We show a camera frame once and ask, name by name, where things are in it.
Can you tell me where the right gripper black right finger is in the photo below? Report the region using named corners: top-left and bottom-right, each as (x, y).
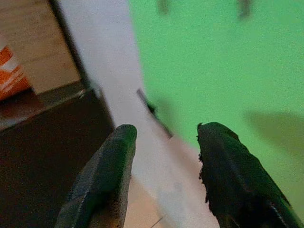
top-left (196, 122), bottom-right (304, 228)

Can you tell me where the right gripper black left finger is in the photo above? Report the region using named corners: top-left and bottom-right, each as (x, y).
top-left (54, 123), bottom-right (138, 228)

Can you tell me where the black cabinet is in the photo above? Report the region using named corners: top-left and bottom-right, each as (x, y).
top-left (0, 80), bottom-right (117, 228)

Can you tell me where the orange printed box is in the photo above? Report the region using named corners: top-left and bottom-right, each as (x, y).
top-left (0, 46), bottom-right (33, 101)

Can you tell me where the brown cardboard box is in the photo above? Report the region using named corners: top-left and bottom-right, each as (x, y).
top-left (0, 0), bottom-right (95, 95)

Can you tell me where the green wall sheet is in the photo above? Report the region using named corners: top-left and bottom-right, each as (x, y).
top-left (129, 0), bottom-right (304, 216)

